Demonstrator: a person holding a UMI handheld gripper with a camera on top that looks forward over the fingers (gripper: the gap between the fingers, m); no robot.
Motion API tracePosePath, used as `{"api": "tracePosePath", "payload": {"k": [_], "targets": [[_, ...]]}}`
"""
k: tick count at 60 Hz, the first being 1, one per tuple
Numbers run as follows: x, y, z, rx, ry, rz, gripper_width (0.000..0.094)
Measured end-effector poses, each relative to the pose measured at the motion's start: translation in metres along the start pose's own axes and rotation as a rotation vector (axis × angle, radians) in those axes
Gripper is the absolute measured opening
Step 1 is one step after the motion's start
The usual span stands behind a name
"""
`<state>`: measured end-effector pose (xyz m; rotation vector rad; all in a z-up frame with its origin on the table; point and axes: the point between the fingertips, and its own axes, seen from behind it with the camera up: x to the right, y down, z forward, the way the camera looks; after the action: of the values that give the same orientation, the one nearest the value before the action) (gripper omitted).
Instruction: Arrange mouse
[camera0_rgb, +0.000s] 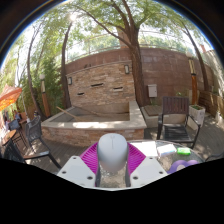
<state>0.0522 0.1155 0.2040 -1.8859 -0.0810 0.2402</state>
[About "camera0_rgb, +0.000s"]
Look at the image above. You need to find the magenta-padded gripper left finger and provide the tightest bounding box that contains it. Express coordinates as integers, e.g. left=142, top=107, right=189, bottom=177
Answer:
left=57, top=142, right=102, bottom=188

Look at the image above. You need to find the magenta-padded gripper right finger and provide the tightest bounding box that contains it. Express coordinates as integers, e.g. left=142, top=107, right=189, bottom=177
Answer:
left=124, top=143, right=169, bottom=188

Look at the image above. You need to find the white computer mouse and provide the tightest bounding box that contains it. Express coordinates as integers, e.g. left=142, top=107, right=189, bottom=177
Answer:
left=96, top=132, right=130, bottom=174

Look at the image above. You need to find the purple paw-shaped mouse pad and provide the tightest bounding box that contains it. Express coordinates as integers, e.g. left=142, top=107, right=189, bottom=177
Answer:
left=166, top=159, right=200, bottom=175

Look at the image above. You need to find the small green object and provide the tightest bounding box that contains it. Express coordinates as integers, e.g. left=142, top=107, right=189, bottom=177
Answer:
left=176, top=147, right=192, bottom=156

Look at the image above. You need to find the stone water basin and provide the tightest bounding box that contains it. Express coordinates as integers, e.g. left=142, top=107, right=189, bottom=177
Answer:
left=40, top=100, right=148, bottom=148

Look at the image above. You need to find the black mesh chair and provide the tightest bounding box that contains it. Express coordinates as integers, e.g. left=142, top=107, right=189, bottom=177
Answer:
left=24, top=114, right=44, bottom=151

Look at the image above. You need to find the black metal armchair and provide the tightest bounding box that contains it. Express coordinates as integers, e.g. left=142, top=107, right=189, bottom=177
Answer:
left=2, top=139, right=63, bottom=169

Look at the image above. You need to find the dark wooden slatted chair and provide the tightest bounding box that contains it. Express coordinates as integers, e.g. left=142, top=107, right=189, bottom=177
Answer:
left=156, top=96, right=202, bottom=149

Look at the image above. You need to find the white planter box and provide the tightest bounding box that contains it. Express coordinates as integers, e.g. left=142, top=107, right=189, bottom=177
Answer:
left=188, top=104, right=206, bottom=127

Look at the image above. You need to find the grey electrical box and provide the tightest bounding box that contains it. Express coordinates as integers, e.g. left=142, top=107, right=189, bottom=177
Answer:
left=147, top=83, right=158, bottom=98

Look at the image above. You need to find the orange parasol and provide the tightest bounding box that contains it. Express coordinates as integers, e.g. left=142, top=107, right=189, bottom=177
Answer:
left=0, top=84, right=24, bottom=112

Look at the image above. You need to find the slim tree trunk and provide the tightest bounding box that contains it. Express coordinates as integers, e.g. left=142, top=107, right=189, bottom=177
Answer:
left=181, top=24, right=210, bottom=92
left=60, top=21, right=74, bottom=109

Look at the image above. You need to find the large tree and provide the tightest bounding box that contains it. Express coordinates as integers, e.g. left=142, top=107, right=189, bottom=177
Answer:
left=71, top=0, right=151, bottom=108

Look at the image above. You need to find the wooden lamp post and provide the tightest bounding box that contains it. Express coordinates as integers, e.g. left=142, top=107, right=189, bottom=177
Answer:
left=186, top=51, right=199, bottom=106
left=39, top=73, right=52, bottom=118

